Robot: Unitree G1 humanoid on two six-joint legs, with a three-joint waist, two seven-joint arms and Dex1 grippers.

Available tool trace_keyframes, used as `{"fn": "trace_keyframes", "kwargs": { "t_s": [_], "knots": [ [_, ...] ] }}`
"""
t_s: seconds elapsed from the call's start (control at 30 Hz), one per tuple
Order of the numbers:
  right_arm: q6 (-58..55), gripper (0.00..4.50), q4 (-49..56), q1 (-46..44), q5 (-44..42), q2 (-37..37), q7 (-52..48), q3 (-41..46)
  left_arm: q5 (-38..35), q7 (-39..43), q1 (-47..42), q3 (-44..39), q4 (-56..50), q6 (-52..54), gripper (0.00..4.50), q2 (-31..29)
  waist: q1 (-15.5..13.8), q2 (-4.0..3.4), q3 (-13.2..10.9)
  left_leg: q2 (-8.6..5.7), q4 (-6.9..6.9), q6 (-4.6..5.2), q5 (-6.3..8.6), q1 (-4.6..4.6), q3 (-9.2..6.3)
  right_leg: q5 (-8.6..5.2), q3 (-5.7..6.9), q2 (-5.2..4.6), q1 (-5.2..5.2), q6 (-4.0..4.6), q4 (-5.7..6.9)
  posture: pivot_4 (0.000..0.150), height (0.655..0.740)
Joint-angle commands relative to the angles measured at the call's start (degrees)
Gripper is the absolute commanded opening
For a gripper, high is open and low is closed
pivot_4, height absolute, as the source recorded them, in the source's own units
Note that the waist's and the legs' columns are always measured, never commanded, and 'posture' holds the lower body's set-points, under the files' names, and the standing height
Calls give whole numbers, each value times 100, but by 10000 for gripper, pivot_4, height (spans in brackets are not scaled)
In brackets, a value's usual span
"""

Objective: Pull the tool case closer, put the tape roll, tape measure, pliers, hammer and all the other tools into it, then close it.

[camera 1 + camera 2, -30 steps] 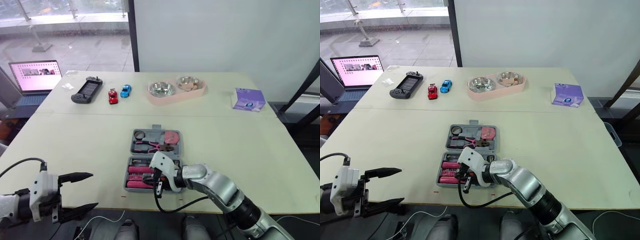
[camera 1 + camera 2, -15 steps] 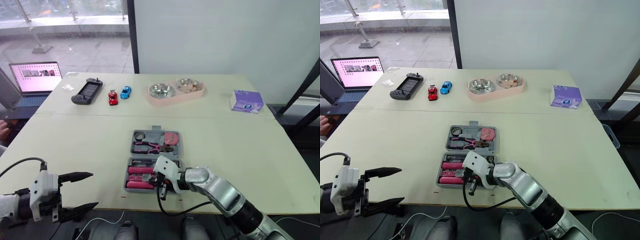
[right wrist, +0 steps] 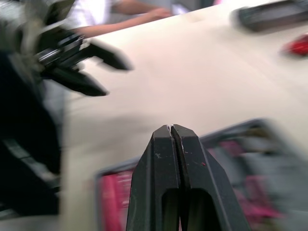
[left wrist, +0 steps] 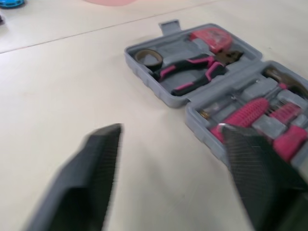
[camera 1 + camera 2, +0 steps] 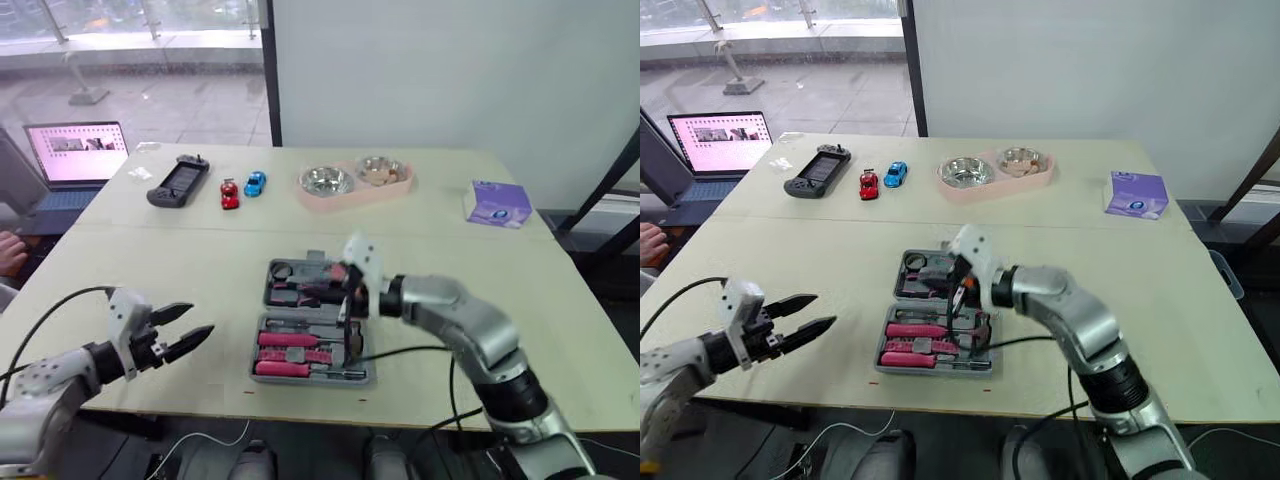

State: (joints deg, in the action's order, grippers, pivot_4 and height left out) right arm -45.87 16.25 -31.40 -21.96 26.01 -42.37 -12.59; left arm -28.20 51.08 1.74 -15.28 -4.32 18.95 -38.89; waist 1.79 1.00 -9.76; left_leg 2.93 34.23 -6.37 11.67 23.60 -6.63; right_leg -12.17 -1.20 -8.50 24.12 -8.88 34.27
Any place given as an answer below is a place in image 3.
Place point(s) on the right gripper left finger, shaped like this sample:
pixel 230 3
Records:
pixel 154 173

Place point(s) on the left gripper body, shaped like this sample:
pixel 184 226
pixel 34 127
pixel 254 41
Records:
pixel 60 51

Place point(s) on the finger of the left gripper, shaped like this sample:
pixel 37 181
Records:
pixel 79 81
pixel 109 56

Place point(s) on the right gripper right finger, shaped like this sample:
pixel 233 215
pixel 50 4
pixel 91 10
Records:
pixel 204 178

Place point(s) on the red and black tool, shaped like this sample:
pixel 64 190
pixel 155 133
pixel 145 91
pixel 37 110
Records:
pixel 296 46

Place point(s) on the robot body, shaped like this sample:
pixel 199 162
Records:
pixel 26 134

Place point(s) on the person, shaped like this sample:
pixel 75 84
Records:
pixel 106 16

